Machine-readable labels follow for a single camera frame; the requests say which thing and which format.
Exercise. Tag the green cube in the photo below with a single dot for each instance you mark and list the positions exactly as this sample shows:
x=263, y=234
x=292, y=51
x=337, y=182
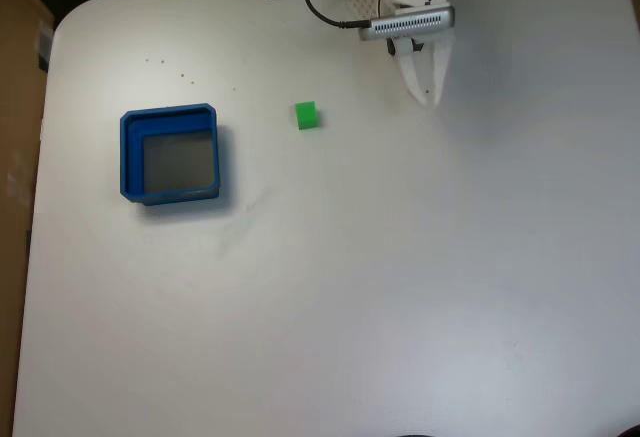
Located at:
x=306, y=116

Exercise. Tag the blue square box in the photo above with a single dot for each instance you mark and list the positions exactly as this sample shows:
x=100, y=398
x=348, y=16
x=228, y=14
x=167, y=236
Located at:
x=131, y=157

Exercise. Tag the brown cardboard box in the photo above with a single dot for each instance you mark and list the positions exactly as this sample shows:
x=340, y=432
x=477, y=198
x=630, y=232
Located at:
x=15, y=157

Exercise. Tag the dark round object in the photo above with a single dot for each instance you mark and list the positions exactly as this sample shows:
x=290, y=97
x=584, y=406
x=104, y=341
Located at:
x=415, y=435
x=631, y=432

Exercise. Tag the grey label sticker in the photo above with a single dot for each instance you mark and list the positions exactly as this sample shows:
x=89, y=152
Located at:
x=45, y=47

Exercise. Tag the white perforated base plate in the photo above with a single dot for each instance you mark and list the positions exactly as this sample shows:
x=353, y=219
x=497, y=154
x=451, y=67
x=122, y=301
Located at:
x=362, y=2

